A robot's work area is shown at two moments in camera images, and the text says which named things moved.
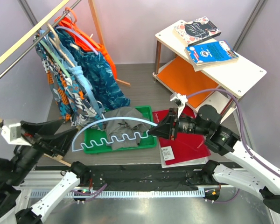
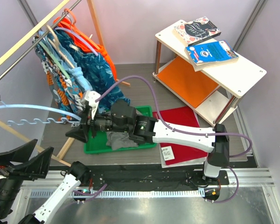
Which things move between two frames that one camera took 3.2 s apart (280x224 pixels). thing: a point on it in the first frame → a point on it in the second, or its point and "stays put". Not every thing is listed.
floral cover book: x=198 y=30 stays put
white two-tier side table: x=221 y=84 stays put
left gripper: x=42 y=134 → x=38 y=165
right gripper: x=164 y=129 → x=80 y=132
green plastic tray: x=94 y=140 stays put
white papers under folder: x=201 y=161 stays put
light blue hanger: x=129 y=137 → x=35 y=107
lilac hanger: x=78 y=37 stays put
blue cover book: x=211 y=52 stays put
